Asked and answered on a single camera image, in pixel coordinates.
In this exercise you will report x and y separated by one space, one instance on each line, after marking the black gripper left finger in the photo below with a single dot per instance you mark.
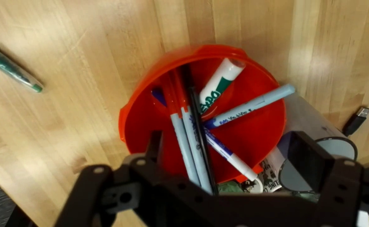
153 147

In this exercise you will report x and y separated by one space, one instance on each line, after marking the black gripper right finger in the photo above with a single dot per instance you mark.
309 160

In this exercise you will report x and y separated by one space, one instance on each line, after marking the purple cap white marker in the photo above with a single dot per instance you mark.
235 162

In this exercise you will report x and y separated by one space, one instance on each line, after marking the white grey cylinder cup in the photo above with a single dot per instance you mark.
301 117

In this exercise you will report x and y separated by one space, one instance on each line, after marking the light blue highlighter marker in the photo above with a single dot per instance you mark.
253 105

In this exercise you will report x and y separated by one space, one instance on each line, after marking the expo green dry-erase marker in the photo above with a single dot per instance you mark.
219 81

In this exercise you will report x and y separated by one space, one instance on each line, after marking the green white marker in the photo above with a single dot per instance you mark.
17 74

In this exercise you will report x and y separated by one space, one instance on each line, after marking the black usb plug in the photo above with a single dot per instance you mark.
355 120

